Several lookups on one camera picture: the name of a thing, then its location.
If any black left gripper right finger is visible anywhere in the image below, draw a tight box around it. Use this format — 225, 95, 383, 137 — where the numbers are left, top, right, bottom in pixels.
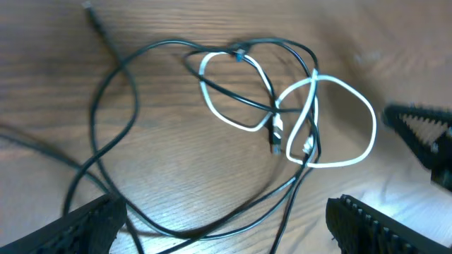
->
326, 195, 451, 254

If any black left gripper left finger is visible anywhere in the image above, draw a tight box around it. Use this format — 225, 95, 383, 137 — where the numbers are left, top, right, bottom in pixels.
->
1, 195, 126, 254

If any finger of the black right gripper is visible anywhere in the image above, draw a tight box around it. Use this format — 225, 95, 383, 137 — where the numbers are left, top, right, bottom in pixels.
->
382, 104, 451, 191

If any white usb cable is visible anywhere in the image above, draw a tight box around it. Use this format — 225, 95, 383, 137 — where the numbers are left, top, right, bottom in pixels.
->
198, 51, 378, 169

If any black usb cable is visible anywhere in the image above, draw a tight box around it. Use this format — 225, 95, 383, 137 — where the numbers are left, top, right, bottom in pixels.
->
61, 1, 322, 254

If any black left camera cable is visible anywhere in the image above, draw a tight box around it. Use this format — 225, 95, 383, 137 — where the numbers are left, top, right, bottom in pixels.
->
0, 121, 110, 195

